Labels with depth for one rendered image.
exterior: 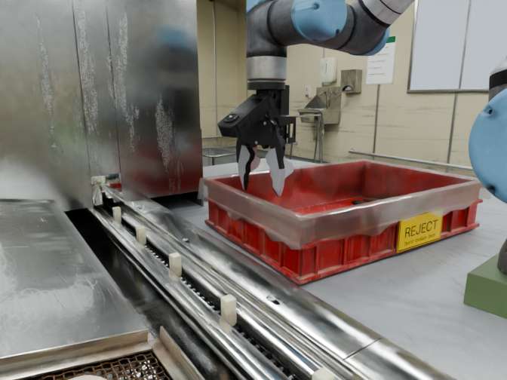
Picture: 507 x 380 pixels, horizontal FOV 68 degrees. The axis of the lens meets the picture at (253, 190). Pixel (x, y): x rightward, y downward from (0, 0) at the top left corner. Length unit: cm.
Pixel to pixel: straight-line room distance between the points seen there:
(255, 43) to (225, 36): 768
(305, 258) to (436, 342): 19
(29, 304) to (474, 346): 44
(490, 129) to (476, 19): 477
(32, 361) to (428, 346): 37
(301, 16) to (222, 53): 770
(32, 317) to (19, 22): 55
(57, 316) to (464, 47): 501
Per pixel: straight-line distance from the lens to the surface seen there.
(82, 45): 81
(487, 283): 55
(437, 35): 535
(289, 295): 44
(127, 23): 84
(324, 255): 56
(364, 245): 62
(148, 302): 52
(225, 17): 845
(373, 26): 71
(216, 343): 37
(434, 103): 527
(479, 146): 41
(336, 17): 64
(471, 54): 511
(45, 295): 41
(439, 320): 52
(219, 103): 820
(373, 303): 53
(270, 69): 69
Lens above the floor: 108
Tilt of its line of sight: 14 degrees down
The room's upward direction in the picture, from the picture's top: straight up
